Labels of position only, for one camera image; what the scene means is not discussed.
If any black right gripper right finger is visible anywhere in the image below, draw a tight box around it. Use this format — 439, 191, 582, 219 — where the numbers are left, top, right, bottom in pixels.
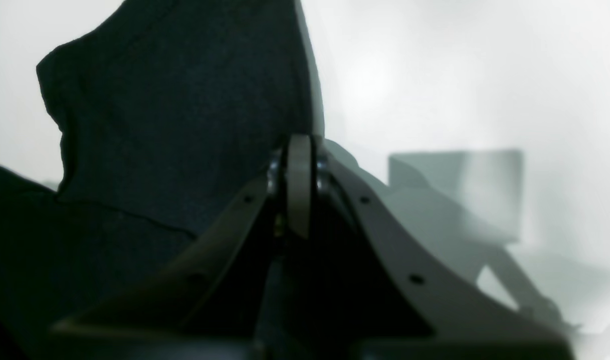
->
305, 136, 572, 360

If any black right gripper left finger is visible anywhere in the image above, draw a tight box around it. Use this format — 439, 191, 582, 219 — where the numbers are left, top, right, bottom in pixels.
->
50, 134, 305, 360

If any black T-shirt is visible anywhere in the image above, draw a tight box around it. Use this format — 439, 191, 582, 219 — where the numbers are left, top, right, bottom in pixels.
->
0, 0, 324, 360

